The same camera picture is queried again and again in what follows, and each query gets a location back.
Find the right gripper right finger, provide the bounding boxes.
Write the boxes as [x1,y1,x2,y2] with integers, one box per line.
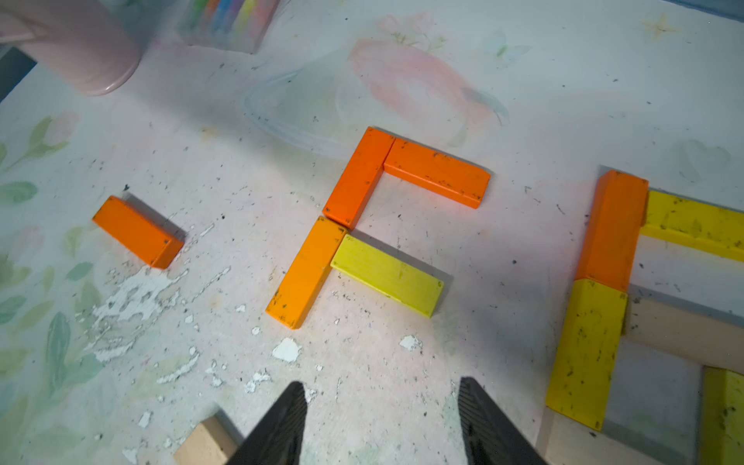
[457,377,546,465]

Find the pink pen holder cup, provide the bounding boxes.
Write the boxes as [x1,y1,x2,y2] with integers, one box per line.
[1,1,141,96]

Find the yellow block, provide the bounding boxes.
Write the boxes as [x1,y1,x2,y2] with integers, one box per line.
[641,191,743,262]
[699,367,743,465]
[331,236,445,318]
[546,279,628,431]

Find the orange block top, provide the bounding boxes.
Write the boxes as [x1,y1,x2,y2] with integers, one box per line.
[575,170,649,292]

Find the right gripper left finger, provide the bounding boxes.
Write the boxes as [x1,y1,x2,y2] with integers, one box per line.
[227,381,307,465]

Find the amber orange block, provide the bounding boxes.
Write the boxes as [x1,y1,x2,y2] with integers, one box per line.
[265,216,348,329]

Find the highlighter marker pack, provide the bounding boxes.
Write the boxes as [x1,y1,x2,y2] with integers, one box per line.
[177,0,280,54]

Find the natural wood block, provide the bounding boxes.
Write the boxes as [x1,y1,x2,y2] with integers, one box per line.
[623,298,743,374]
[536,407,660,465]
[174,416,238,465]

